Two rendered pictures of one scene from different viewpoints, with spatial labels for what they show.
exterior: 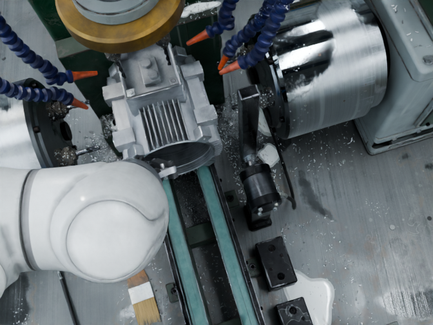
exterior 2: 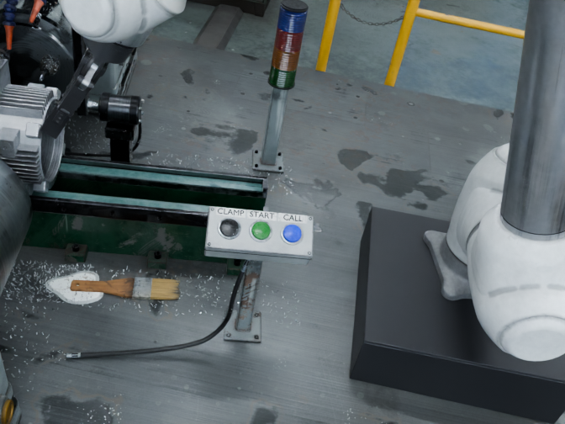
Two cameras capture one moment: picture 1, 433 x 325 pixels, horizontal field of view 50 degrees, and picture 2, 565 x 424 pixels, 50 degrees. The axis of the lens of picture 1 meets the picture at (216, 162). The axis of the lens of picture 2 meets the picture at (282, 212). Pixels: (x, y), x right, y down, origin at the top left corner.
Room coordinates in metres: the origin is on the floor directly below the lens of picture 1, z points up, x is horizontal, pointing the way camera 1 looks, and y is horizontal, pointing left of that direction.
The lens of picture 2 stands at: (-0.09, 0.99, 1.72)
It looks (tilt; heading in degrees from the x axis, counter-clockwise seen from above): 40 degrees down; 269
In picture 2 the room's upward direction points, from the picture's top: 11 degrees clockwise
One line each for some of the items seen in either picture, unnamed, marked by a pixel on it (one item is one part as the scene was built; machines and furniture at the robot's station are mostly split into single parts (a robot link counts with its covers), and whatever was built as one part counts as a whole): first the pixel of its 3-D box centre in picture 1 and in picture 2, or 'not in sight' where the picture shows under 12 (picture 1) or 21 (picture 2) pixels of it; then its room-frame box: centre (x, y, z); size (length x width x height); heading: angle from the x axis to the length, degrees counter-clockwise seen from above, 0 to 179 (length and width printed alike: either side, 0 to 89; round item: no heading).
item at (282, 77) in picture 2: not in sight; (282, 73); (-0.06, -0.28, 1.05); 0.06 x 0.06 x 0.04
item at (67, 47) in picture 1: (149, 63); not in sight; (0.59, 0.11, 0.97); 0.30 x 0.11 x 0.34; 98
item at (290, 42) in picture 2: not in sight; (288, 37); (-0.06, -0.28, 1.14); 0.06 x 0.06 x 0.04
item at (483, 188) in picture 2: not in sight; (507, 205); (-0.51, 0.10, 1.08); 0.18 x 0.16 x 0.22; 89
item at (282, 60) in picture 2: not in sight; (286, 55); (-0.06, -0.28, 1.10); 0.06 x 0.06 x 0.04
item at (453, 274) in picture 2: not in sight; (477, 251); (-0.51, 0.08, 0.94); 0.22 x 0.18 x 0.06; 99
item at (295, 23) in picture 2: not in sight; (292, 17); (-0.06, -0.28, 1.19); 0.06 x 0.06 x 0.04
